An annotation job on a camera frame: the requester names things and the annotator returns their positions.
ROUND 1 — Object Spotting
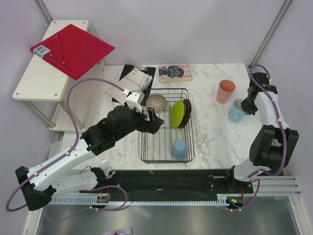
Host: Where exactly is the floral cover book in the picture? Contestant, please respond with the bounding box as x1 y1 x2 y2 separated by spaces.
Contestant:
158 64 192 83

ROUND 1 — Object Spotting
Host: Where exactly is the white slotted cable duct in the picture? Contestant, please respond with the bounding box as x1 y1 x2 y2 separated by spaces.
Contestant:
49 194 243 206

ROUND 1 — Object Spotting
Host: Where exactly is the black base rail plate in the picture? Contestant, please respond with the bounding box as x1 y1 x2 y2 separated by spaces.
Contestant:
91 167 253 201

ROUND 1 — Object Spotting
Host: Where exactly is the dark brown plate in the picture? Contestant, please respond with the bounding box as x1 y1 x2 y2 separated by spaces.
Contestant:
179 99 192 129

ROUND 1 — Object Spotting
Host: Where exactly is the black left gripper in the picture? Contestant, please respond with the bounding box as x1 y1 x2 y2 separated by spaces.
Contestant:
115 103 163 141

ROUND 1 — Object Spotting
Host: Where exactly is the pink plastic cup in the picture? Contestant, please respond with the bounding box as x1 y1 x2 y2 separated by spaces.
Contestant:
216 79 236 104

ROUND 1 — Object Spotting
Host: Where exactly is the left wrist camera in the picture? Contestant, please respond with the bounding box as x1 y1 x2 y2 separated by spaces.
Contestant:
122 89 144 113

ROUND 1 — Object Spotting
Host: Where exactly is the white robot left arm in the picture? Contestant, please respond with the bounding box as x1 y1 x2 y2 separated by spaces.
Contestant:
15 105 164 211

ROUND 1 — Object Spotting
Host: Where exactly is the grey wire dish rack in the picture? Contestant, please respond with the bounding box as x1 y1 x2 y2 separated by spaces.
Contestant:
139 88 195 164

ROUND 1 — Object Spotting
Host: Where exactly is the red cutting board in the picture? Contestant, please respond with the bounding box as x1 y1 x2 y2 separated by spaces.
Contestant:
30 24 115 80

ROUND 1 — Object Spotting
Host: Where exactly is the white paper sheet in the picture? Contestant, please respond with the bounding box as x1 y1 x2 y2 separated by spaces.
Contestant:
107 69 147 104

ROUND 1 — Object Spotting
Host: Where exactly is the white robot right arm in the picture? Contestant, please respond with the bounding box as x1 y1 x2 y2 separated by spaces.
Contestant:
224 72 299 193

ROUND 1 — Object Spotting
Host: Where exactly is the black clipboard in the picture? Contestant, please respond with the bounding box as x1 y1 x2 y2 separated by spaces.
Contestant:
112 65 156 103

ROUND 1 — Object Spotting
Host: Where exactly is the white two-tier shelf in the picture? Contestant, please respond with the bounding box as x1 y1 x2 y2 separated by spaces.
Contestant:
12 20 105 133

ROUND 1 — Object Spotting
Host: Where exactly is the light blue mug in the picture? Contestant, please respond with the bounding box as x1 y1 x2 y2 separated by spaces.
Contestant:
228 99 246 122

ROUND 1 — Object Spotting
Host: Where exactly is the blue-grey cup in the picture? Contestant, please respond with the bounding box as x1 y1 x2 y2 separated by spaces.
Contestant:
172 140 188 161

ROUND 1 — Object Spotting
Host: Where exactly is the patterned ceramic bowl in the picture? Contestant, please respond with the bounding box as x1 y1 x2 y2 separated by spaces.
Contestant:
146 94 168 112

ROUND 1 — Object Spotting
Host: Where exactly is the lime green plate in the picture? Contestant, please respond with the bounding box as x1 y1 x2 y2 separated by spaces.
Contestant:
170 100 185 128

